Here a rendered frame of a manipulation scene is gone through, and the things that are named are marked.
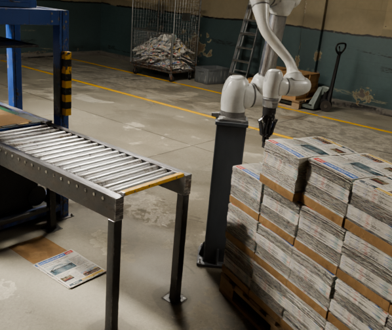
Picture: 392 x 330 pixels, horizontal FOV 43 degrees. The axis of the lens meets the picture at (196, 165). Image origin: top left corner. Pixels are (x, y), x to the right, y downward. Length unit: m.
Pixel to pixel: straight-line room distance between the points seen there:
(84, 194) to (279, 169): 0.97
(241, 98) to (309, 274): 1.18
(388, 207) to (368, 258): 0.25
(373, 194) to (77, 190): 1.40
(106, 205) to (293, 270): 0.96
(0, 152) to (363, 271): 2.08
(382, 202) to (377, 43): 7.41
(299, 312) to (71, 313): 1.24
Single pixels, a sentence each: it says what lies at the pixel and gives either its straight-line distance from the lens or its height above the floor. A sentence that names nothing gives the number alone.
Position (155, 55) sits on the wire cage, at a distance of 10.57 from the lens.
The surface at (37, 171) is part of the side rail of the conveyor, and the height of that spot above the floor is 0.75.
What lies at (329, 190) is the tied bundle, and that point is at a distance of 2.28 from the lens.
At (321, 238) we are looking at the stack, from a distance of 2.36.
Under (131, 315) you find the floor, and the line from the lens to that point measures 2.94.
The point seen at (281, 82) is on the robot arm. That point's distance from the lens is 2.79.
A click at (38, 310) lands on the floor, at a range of 3.01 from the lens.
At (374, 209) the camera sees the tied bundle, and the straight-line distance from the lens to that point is 2.11.
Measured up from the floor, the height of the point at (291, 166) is 1.00.
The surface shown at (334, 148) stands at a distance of 2.58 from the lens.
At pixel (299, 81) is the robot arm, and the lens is 2.87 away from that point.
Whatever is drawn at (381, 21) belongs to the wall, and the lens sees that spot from 9.36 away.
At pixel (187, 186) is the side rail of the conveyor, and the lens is 2.73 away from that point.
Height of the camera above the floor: 1.73
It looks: 19 degrees down
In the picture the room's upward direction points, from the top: 5 degrees clockwise
